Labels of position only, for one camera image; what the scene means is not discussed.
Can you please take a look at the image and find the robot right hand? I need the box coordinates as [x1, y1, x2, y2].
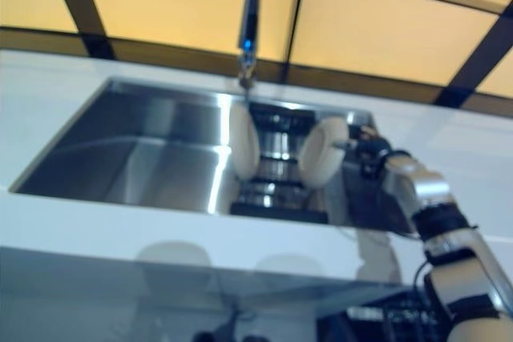
[340, 125, 392, 177]

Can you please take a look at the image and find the cream round plate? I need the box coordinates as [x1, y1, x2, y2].
[298, 117, 349, 190]
[231, 101, 261, 179]

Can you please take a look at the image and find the built-in dishwasher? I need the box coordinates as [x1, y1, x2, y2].
[316, 289, 454, 342]

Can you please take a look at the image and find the black sink dish rack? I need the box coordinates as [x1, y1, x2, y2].
[230, 101, 353, 225]

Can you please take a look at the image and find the white glossy cabinet door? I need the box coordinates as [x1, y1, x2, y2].
[0, 245, 241, 342]
[218, 269, 402, 342]

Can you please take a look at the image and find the chrome pull-down faucet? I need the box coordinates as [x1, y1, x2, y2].
[236, 0, 266, 91]

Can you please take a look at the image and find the stainless steel sink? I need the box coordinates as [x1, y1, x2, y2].
[8, 75, 418, 235]

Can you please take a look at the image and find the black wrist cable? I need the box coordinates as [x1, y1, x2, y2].
[412, 260, 436, 301]

